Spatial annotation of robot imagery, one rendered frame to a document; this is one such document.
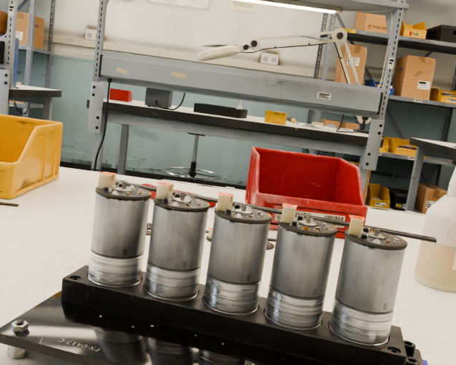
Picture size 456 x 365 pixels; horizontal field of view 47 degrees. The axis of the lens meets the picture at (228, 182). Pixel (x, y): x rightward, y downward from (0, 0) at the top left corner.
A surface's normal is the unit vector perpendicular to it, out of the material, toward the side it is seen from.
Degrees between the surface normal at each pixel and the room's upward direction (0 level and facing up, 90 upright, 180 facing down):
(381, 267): 90
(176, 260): 90
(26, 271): 0
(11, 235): 0
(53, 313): 0
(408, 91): 90
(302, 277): 90
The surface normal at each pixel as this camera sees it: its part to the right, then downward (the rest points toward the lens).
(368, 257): -0.43, 0.09
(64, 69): -0.02, 0.16
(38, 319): 0.13, -0.98
